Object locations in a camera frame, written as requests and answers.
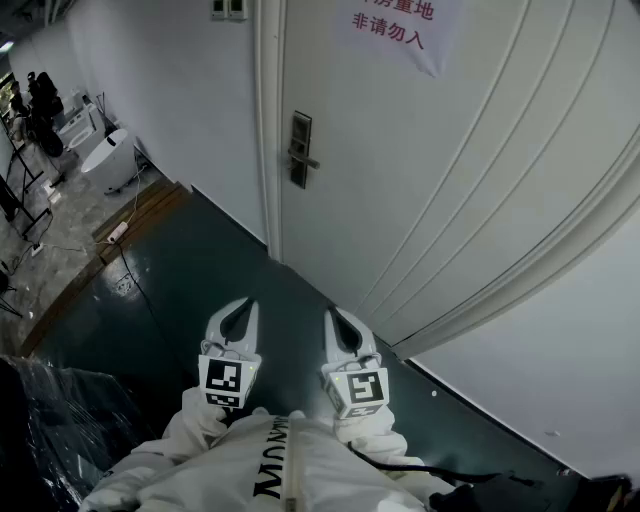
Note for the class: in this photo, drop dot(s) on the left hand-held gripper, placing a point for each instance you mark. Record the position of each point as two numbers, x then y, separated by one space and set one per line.
220 377

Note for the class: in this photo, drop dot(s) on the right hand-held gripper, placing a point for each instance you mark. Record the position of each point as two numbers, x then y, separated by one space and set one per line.
360 390

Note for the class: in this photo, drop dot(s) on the person's left forearm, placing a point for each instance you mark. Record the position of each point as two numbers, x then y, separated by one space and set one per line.
195 422

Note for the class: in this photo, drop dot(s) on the person's right forearm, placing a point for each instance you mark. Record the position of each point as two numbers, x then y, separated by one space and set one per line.
370 435

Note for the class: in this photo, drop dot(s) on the white door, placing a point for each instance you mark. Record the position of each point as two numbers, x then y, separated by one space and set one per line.
375 210

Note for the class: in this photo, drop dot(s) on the silver door lock plate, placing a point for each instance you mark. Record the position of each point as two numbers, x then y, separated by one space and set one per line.
301 125

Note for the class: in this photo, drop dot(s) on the person's left white shoe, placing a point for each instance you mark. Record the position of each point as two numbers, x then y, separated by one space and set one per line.
261 411

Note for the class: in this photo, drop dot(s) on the person's white shoe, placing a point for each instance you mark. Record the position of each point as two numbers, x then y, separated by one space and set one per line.
297 415
261 411

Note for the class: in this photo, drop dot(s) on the person's right white shoe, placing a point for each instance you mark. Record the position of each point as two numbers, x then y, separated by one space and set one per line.
297 415

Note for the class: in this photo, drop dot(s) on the person's white jacket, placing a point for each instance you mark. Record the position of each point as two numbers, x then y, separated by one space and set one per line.
310 475

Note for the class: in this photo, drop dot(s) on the wooden floor step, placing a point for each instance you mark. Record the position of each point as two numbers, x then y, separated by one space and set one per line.
150 210

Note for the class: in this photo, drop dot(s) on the black bag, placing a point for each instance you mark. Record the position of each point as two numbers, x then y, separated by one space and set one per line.
480 495

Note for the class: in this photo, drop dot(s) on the black plastic-wrapped object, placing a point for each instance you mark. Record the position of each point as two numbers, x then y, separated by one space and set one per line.
50 425

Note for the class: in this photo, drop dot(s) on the white oval bathtub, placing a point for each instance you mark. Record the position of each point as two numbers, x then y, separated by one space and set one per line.
107 160

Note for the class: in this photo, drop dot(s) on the small white power strip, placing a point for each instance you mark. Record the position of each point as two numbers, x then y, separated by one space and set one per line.
36 249

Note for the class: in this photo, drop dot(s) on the white toilet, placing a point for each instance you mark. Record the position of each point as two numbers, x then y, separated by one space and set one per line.
80 127

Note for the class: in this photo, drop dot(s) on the black metal rack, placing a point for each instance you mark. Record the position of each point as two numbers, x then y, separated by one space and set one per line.
6 200

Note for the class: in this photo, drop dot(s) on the white paper sign red characters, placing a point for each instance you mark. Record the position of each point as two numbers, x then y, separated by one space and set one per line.
400 50

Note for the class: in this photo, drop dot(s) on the black case with red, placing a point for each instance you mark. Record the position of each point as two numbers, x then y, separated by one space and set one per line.
610 495

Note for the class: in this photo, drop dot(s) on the white wall control panel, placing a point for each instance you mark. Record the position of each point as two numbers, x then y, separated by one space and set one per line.
237 9
219 9

